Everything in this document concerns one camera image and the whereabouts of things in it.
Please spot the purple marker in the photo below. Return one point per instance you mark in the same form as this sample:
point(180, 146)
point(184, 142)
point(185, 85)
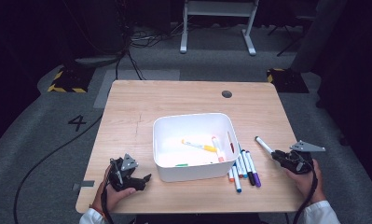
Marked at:
point(257, 182)

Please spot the white desk frame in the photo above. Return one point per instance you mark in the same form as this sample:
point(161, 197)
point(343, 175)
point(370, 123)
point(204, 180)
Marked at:
point(185, 31)

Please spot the grey tape piece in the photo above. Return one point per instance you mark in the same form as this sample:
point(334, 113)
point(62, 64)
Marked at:
point(87, 183)

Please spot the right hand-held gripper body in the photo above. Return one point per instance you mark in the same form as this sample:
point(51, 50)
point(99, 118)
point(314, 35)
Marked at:
point(298, 161)

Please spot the grey round stand base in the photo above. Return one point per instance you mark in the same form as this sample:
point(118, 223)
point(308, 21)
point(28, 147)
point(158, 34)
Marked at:
point(96, 60)

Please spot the orange marker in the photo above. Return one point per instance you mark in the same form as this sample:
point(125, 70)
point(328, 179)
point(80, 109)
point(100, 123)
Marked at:
point(231, 178)

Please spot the light green marker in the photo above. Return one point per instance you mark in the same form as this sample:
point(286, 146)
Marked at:
point(182, 165)

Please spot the person's right hand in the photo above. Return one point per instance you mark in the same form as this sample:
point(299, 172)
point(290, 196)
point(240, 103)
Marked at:
point(309, 186)

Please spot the yellow black striped floor mat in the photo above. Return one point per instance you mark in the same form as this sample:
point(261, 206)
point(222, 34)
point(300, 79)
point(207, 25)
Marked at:
point(71, 79)
point(287, 81)

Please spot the white plastic bin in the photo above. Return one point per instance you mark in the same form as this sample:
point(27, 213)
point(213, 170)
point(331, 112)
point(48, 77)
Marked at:
point(190, 127)

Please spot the pink marker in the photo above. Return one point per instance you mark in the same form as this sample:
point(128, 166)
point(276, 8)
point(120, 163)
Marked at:
point(217, 149)

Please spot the person's left hand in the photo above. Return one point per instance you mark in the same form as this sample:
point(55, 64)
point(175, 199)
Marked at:
point(110, 197)

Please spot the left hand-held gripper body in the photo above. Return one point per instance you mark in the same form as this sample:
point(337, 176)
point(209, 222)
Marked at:
point(123, 177)

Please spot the yellow marker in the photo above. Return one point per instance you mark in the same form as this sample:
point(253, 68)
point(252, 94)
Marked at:
point(210, 148)

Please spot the dark green marker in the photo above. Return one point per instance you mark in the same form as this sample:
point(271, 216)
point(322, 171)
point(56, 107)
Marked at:
point(264, 144)

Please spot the light blue marker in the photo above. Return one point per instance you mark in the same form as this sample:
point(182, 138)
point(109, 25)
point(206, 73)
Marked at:
point(244, 169)

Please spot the brown marker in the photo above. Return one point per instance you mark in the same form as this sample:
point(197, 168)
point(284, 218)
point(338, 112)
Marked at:
point(239, 170)

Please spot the dark blue marker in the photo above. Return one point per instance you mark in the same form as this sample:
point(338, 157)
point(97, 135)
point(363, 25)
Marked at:
point(237, 186)

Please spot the grey curtain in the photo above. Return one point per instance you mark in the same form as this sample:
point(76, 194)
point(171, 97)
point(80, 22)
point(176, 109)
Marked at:
point(317, 37)

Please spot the black marker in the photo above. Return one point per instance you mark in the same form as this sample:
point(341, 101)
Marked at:
point(251, 181)

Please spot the dark round table grommet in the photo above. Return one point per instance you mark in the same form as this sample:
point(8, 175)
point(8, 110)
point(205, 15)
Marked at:
point(226, 94)

